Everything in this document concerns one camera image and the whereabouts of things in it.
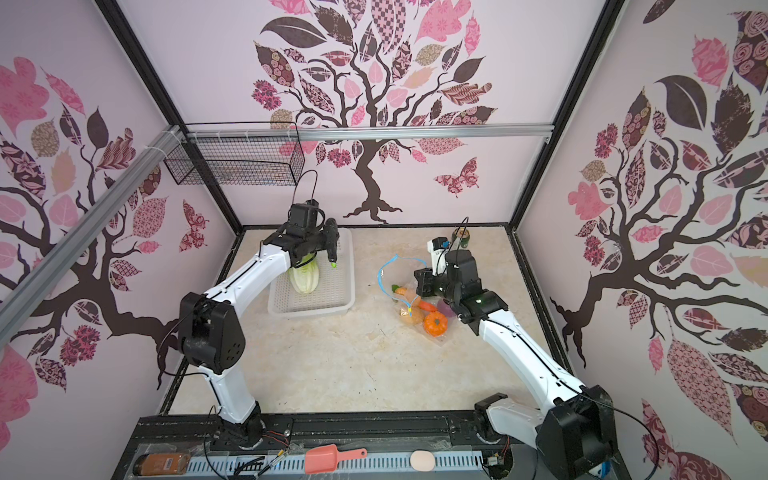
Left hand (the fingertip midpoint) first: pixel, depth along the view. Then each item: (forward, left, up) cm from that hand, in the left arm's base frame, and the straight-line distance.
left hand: (334, 237), depth 91 cm
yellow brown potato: (-21, -24, -12) cm, 34 cm away
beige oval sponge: (-56, -25, -18) cm, 64 cm away
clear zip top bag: (-20, -29, -14) cm, 38 cm away
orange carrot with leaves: (-15, -21, -7) cm, 27 cm away
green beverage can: (+9, -44, -9) cm, 45 cm away
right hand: (-15, -25, +4) cm, 29 cm away
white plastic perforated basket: (-9, +1, -17) cm, 19 cm away
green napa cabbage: (-8, +10, -12) cm, 17 cm away
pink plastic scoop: (-56, -2, -18) cm, 59 cm away
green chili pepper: (-10, -1, -1) cm, 10 cm away
